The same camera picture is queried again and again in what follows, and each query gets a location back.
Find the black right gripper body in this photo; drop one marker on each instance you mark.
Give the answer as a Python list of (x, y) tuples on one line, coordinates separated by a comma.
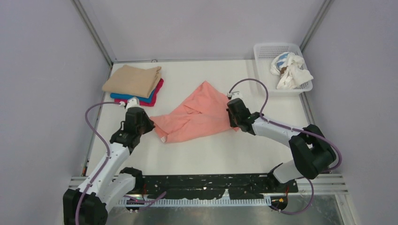
[(232, 115)]

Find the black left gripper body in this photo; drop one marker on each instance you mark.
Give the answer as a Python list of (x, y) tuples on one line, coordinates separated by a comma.
[(144, 124)]

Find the salmon pink t-shirt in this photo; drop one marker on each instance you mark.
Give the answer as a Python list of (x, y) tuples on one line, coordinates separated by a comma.
[(203, 113)]

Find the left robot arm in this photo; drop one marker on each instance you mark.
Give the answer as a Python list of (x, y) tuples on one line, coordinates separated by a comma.
[(91, 202)]

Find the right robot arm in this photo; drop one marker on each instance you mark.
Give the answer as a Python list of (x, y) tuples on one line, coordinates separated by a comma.
[(311, 153)]

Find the magenta folded t-shirt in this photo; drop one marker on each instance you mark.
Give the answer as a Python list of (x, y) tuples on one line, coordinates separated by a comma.
[(150, 101)]

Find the beige folded t-shirt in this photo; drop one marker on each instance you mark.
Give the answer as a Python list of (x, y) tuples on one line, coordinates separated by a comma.
[(133, 81)]

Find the white plastic basket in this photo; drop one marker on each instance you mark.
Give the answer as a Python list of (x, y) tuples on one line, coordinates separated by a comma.
[(264, 54)]

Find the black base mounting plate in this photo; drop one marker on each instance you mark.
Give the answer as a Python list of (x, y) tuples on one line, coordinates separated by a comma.
[(211, 186)]

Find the white crumpled t-shirt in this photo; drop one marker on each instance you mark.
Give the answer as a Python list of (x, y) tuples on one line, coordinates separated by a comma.
[(289, 67)]

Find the white slotted cable duct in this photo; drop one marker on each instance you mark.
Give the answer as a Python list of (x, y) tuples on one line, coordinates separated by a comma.
[(223, 202)]

